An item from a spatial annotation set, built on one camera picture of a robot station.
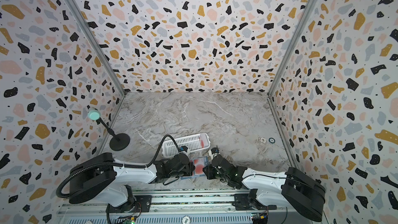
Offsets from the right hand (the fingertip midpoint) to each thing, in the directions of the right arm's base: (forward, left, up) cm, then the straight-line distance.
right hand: (202, 168), depth 81 cm
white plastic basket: (+16, +5, -4) cm, 17 cm away
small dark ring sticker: (+20, -43, -6) cm, 48 cm away
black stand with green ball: (+16, +51, -3) cm, 54 cm away
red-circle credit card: (+3, +2, -3) cm, 5 cm away
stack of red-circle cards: (+15, 0, +1) cm, 15 cm away
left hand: (+1, +1, -1) cm, 1 cm away
